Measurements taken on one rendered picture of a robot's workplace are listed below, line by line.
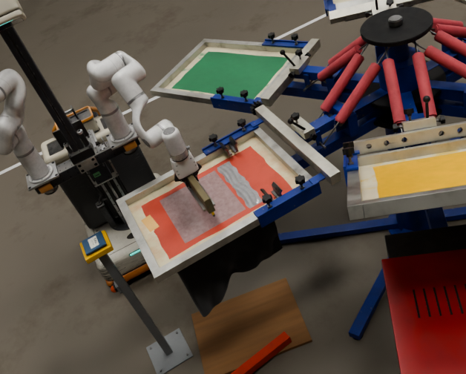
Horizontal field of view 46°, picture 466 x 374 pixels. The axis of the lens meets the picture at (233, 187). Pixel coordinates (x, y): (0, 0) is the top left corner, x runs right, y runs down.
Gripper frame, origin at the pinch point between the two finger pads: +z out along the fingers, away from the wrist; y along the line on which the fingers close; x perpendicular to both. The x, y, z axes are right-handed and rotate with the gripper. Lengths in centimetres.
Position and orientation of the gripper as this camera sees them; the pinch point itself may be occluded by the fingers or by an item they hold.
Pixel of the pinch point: (191, 181)
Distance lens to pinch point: 238.9
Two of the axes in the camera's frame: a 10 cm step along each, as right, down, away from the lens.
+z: 2.7, 7.1, 6.5
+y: -8.6, 4.8, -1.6
